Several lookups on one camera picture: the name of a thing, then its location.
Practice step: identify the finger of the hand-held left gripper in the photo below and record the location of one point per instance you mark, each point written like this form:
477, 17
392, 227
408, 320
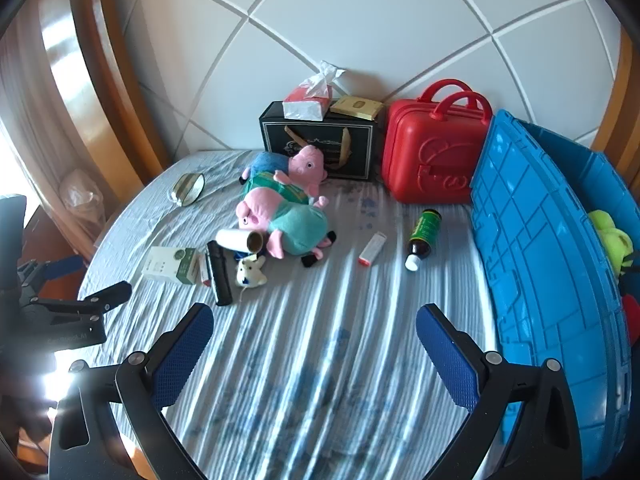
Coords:
65, 265
110, 294

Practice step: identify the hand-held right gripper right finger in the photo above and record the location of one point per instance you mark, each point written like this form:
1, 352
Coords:
447, 360

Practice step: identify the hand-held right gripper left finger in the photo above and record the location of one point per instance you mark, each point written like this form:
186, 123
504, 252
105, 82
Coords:
185, 355

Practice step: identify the white lint roller refill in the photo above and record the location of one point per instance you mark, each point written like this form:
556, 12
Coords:
232, 239

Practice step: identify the brown bottle green label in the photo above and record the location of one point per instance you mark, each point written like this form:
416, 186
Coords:
424, 232

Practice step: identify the slim white medicine box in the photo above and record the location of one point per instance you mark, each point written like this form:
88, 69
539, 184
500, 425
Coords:
372, 248

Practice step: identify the blue plastic storage crate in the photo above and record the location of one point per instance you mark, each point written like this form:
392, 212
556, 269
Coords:
525, 240

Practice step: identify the white green medicine box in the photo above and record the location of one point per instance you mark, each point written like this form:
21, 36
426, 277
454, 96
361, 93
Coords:
167, 262

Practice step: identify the clear plastic bag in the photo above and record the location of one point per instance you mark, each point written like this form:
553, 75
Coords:
80, 192

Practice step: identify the small red white box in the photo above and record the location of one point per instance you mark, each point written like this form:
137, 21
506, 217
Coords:
204, 270

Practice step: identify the black rectangular case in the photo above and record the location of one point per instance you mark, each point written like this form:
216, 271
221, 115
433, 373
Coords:
220, 275

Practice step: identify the small white plush toy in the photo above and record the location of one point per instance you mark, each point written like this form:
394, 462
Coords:
250, 275

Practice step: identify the oval hand mirror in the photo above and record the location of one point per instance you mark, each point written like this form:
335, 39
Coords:
187, 187

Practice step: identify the beige curtain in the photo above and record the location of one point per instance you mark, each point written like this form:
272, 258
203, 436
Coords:
20, 110

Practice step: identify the pink pig plush teal dress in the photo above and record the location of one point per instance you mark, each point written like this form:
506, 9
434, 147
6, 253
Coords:
295, 222

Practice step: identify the green frog plush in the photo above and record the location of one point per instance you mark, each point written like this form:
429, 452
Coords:
612, 240

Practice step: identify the red plastic suitcase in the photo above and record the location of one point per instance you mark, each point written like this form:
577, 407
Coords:
425, 150

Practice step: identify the pink pig plush blue shirt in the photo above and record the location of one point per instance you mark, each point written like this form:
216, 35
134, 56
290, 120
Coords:
305, 162

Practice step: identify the black gift box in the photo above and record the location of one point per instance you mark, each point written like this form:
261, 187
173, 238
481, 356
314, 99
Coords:
360, 145

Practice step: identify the gold flat box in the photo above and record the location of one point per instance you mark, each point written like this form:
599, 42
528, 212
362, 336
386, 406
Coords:
357, 106

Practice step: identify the red white tissue pack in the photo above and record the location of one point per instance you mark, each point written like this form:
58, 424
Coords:
305, 105

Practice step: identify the white padded headboard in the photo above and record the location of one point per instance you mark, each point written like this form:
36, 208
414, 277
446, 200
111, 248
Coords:
350, 25

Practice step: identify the wooden headboard frame post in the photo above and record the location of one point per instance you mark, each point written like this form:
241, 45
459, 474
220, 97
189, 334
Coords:
617, 110
100, 110

